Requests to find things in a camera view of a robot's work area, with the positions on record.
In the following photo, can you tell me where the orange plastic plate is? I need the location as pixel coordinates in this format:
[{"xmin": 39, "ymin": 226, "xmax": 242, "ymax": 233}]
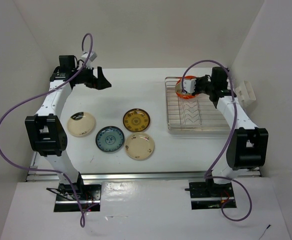
[{"xmin": 174, "ymin": 75, "xmax": 199, "ymax": 100}]

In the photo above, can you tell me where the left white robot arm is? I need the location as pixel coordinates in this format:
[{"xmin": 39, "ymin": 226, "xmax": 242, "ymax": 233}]
[{"xmin": 25, "ymin": 52, "xmax": 112, "ymax": 200}]

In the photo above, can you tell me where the aluminium frame rail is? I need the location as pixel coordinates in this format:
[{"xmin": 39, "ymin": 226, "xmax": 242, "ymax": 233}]
[{"xmin": 25, "ymin": 70, "xmax": 262, "ymax": 183}]

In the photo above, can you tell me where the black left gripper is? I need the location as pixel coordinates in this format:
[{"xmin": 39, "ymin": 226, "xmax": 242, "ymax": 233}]
[{"xmin": 72, "ymin": 63, "xmax": 111, "ymax": 90}]

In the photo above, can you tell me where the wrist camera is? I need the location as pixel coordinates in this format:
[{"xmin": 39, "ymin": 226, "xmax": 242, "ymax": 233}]
[
  {"xmin": 80, "ymin": 51, "xmax": 98, "ymax": 69},
  {"xmin": 180, "ymin": 78, "xmax": 197, "ymax": 94}
]

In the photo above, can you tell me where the yellow plate with dark rim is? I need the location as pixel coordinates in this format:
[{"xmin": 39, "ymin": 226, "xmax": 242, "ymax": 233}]
[{"xmin": 122, "ymin": 108, "xmax": 151, "ymax": 133}]

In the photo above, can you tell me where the beige plate with green brushstroke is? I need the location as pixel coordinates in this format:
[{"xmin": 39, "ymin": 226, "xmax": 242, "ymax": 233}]
[{"xmin": 67, "ymin": 111, "xmax": 96, "ymax": 137}]

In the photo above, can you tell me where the blue floral plate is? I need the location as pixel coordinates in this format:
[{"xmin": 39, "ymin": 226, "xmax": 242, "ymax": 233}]
[{"xmin": 95, "ymin": 126, "xmax": 125, "ymax": 153}]

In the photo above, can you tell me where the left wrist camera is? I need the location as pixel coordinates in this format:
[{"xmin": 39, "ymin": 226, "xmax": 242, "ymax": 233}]
[{"xmin": 80, "ymin": 51, "xmax": 98, "ymax": 69}]

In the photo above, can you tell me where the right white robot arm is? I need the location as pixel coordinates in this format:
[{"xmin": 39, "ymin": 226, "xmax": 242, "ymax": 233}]
[{"xmin": 194, "ymin": 66, "xmax": 269, "ymax": 197}]

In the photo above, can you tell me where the wire dish rack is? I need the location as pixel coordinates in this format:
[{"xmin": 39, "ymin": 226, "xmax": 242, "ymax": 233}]
[{"xmin": 164, "ymin": 76, "xmax": 231, "ymax": 137}]

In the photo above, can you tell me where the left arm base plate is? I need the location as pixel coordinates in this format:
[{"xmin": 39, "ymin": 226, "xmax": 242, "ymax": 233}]
[{"xmin": 46, "ymin": 184, "xmax": 102, "ymax": 213}]

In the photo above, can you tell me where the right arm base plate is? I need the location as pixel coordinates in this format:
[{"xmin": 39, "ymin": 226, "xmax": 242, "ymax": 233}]
[{"xmin": 184, "ymin": 179, "xmax": 237, "ymax": 210}]

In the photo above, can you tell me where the beige plate with flower motifs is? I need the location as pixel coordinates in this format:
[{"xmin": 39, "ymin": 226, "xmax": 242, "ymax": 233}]
[{"xmin": 124, "ymin": 132, "xmax": 155, "ymax": 161}]

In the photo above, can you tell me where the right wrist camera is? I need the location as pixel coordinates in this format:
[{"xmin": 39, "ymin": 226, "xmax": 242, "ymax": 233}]
[{"xmin": 180, "ymin": 78, "xmax": 197, "ymax": 94}]

